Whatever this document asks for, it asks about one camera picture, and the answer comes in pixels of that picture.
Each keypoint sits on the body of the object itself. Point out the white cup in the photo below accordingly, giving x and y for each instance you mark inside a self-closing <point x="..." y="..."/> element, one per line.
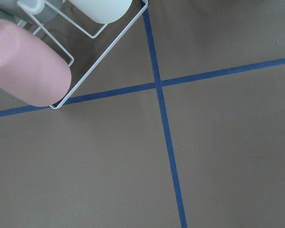
<point x="103" y="11"/>

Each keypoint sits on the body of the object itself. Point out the pink cup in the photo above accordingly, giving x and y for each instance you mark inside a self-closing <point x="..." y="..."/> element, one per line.
<point x="29" y="69"/>

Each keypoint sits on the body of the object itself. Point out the light blue cup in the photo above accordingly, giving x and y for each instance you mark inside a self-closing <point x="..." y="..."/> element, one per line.
<point x="46" y="15"/>

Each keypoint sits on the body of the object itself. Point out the mint green cup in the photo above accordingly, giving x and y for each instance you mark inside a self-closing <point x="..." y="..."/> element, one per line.
<point x="7" y="16"/>

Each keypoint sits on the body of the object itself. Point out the white wire cup rack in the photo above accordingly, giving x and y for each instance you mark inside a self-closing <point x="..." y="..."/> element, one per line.
<point x="33" y="7"/>

